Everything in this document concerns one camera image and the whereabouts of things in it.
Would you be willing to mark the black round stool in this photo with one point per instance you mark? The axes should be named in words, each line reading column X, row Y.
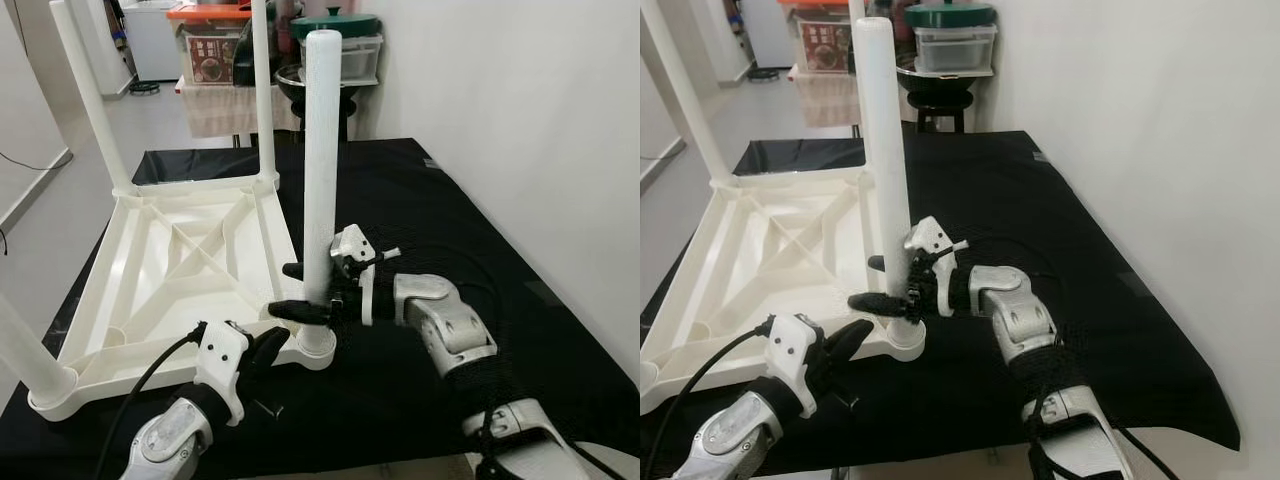
column 348, row 110
column 940, row 102

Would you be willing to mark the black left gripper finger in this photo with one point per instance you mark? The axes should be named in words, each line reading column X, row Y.
column 270, row 348
column 850, row 342

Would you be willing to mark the black tablecloth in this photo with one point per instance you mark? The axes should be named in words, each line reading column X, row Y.
column 480, row 220
column 1080, row 220

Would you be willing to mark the storage box with orange lid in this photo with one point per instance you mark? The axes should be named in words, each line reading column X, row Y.
column 208, row 50
column 820, row 45

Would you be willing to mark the white plastic children table top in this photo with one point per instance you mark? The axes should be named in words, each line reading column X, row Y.
column 130, row 290
column 740, row 280

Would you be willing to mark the white appliance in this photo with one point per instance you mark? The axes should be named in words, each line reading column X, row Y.
column 770, row 35
column 150, row 40

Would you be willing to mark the glossy black bag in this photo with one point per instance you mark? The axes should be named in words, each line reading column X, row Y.
column 244, row 65

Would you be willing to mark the beige cloth covered table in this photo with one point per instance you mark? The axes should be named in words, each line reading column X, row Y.
column 220, row 110
column 830, row 100

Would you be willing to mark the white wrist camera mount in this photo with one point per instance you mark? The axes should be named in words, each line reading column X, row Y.
column 795, row 355
column 222, row 360
column 352, row 243
column 930, row 235

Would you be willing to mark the black wok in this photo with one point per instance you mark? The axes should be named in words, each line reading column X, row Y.
column 290, row 85
column 940, row 82

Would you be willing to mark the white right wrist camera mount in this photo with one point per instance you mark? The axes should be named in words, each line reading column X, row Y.
column 352, row 243
column 930, row 235

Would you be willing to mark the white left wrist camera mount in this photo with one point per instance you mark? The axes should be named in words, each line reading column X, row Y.
column 222, row 360
column 795, row 355

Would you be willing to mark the green pot lid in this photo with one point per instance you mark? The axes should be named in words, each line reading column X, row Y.
column 355, row 22
column 950, row 15

